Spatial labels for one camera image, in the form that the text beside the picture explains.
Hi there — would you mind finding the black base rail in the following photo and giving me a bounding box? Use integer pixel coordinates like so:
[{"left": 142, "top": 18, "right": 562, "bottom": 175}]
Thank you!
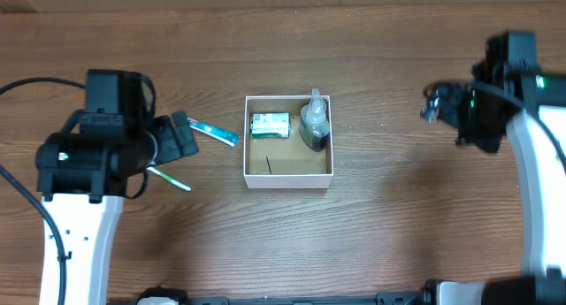
[{"left": 105, "top": 286, "right": 425, "bottom": 305}]

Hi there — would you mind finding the open cardboard box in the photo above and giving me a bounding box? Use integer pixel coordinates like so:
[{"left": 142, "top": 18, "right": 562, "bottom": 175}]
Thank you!
[{"left": 241, "top": 95, "right": 334, "bottom": 189}]

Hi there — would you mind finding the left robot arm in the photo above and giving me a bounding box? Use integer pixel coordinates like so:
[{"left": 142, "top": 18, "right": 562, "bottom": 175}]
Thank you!
[{"left": 35, "top": 70, "right": 198, "bottom": 304}]

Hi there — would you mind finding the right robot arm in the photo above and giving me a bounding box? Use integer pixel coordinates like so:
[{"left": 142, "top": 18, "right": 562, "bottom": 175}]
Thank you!
[{"left": 411, "top": 30, "right": 565, "bottom": 304}]

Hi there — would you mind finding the green white toothbrush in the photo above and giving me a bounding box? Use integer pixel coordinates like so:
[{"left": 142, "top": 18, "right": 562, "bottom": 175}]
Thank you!
[{"left": 147, "top": 167, "right": 192, "bottom": 192}]

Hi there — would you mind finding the clear bottle with dark liquid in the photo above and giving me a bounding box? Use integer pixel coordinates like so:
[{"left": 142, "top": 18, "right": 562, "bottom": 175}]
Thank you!
[{"left": 299, "top": 88, "right": 330, "bottom": 152}]

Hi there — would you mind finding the white teal toothpaste tube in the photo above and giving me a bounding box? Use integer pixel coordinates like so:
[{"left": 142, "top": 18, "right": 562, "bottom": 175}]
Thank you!
[{"left": 187, "top": 118, "right": 239, "bottom": 148}]

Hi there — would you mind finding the green white packet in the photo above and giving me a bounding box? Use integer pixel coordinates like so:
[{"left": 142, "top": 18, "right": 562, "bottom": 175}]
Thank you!
[{"left": 250, "top": 112, "right": 291, "bottom": 139}]

